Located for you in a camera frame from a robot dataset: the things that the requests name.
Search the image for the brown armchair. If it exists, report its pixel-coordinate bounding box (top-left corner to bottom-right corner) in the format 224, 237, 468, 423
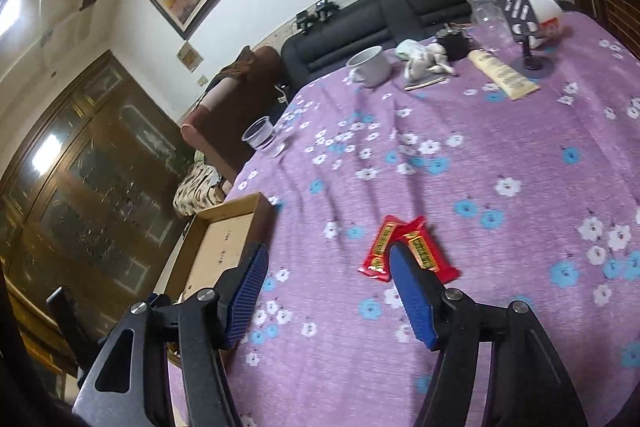
180, 45, 287, 181

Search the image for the white plush toy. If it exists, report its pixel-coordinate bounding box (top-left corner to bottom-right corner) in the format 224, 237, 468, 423
395, 39, 454, 80

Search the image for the white plastic bottle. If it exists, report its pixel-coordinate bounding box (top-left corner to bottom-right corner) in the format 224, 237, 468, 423
526, 0, 564, 48

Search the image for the clear plastic cup with water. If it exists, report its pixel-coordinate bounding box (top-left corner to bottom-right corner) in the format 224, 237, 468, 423
241, 116, 276, 152

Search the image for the flat brown card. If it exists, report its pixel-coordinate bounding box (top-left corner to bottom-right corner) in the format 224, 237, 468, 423
403, 74, 447, 92

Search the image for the white ceramic mug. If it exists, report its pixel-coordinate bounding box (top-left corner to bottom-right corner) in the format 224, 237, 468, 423
345, 45, 392, 88

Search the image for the empty clear plastic cup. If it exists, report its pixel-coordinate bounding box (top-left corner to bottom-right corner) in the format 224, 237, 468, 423
467, 0, 516, 53

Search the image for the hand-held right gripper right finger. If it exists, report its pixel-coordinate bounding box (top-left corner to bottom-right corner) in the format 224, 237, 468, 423
388, 242, 589, 427

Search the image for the red snack packet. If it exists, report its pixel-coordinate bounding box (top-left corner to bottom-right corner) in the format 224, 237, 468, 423
358, 215, 402, 283
395, 216, 460, 284

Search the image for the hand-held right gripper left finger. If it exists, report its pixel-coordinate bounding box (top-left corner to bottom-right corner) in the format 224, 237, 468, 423
72, 241, 272, 427

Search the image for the dark brown jacket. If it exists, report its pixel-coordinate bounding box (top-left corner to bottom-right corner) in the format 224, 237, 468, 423
219, 46, 257, 81

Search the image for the black leather sofa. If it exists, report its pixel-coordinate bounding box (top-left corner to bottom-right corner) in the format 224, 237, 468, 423
280, 0, 577, 88

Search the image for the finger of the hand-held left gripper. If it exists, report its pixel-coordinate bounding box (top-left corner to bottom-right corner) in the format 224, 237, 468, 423
46, 285, 109, 376

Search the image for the shallow cardboard box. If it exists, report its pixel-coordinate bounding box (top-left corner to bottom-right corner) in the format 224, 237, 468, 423
164, 191, 274, 308

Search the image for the small black device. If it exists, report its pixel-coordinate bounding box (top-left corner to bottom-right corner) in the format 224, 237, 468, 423
435, 24, 474, 62

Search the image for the black phone stand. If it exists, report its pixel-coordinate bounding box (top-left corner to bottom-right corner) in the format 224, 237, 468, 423
494, 0, 555, 78

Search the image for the small wall calendar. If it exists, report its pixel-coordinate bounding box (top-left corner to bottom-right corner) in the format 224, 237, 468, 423
177, 40, 204, 73

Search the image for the patterned blanket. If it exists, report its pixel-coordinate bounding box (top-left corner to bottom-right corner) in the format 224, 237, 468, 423
173, 161, 229, 219

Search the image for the cream tube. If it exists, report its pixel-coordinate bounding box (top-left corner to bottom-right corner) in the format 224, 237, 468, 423
468, 49, 541, 100

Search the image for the glass-door wooden cabinet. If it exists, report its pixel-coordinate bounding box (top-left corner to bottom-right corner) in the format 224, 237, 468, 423
0, 49, 194, 358

